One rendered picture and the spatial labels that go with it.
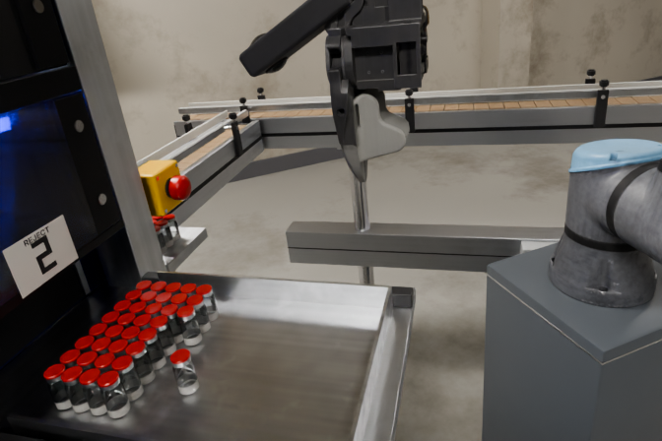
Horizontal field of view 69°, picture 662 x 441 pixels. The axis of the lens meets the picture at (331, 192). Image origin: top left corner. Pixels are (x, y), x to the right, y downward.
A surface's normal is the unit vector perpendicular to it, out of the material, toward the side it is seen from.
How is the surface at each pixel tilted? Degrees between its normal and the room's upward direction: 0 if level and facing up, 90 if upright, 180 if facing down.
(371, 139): 93
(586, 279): 72
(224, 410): 0
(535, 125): 90
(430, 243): 90
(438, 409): 0
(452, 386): 0
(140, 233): 90
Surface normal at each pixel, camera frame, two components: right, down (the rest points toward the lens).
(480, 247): -0.25, 0.40
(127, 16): 0.34, 0.34
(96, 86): 0.96, 0.00
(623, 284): -0.08, 0.11
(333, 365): -0.11, -0.91
